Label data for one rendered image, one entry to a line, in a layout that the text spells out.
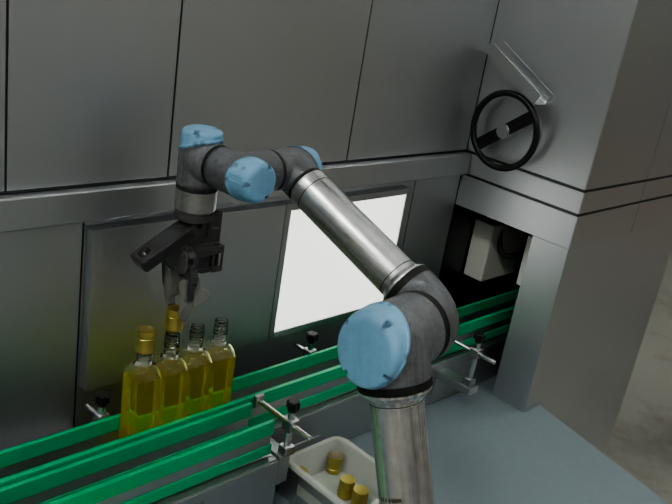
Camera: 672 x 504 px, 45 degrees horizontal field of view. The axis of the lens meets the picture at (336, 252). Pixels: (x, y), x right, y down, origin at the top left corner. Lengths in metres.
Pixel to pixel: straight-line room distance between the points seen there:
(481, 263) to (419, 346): 1.29
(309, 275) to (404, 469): 0.80
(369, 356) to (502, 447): 1.03
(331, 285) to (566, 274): 0.63
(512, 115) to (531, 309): 0.52
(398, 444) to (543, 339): 1.07
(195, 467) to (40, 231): 0.52
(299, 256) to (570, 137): 0.75
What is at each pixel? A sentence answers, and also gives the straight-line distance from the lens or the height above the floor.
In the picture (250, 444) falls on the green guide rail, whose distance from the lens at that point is 1.65.
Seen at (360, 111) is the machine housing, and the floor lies 1.52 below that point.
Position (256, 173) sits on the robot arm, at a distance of 1.33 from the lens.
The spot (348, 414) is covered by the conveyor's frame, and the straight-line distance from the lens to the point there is 1.98.
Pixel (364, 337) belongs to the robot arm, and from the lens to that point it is 1.17.
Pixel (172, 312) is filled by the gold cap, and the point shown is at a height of 1.19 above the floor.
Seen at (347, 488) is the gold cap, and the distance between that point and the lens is 1.79.
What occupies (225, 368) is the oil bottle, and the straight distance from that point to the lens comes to 1.66.
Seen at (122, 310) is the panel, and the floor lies 1.14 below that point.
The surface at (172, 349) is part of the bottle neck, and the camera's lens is 1.57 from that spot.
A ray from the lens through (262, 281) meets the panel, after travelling 1.84.
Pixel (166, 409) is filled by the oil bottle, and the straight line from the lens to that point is 1.62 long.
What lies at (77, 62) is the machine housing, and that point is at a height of 1.62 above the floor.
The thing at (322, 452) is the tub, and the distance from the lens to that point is 1.85.
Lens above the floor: 1.87
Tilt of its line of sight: 20 degrees down
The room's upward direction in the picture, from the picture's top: 9 degrees clockwise
